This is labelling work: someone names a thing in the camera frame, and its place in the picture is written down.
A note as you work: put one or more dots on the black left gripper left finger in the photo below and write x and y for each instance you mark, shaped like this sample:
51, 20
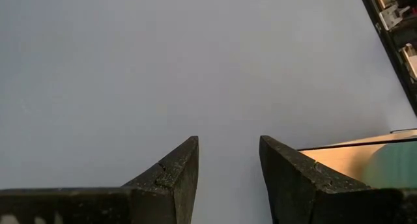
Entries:
130, 204

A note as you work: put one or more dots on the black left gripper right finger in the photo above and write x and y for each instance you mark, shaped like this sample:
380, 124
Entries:
309, 198

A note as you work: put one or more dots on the teal ribbed bowl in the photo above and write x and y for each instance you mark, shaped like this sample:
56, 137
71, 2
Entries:
394, 165

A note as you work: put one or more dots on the wooden tray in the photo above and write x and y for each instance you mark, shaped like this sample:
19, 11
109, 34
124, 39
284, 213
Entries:
342, 162

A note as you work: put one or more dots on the black metal table frame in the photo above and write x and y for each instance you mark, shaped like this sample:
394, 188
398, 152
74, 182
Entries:
387, 46

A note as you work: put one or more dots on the white metal mounting bracket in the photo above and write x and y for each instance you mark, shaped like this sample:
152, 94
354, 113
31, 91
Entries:
391, 19

